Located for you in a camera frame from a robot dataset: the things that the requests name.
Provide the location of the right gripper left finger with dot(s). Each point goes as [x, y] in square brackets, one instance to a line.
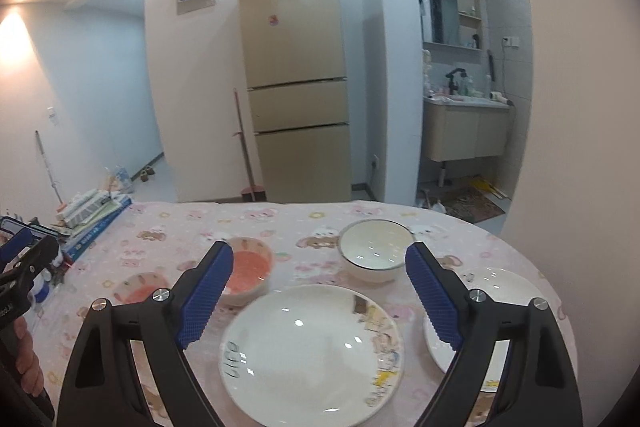
[101, 386]

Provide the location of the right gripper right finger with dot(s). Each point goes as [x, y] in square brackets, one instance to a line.
[537, 386]

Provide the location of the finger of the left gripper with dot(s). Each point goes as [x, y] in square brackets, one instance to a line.
[15, 245]

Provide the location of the pink strawberry bowl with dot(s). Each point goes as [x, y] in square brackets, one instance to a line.
[138, 287]
[252, 267]

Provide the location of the large white Life plate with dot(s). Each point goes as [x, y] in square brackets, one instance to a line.
[312, 355]

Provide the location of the white ribbed bowl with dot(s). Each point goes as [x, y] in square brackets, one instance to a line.
[374, 250]

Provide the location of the left hand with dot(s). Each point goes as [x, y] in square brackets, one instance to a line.
[27, 362]

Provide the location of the white mop stick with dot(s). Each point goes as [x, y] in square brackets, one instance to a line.
[47, 165]

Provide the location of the stack of papers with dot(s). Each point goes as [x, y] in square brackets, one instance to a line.
[84, 207]

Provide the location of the pink cartoon tablecloth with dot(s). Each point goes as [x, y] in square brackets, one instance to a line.
[169, 238]

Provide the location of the pair of slippers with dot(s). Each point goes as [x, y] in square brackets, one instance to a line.
[146, 173]

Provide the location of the bathroom floor mat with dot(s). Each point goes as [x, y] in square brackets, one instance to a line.
[470, 205]

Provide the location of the red broom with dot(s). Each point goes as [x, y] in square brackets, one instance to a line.
[254, 192]

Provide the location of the bathroom vanity cabinet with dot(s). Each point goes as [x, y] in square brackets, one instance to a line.
[464, 128]

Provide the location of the white hair dryer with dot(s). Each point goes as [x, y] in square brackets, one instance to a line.
[500, 98]

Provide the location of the black faucet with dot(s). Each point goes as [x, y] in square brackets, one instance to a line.
[453, 85]

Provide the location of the beige refrigerator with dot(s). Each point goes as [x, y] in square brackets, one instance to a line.
[297, 90]

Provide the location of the bathroom mirror cabinet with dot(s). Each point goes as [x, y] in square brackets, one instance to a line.
[455, 23]

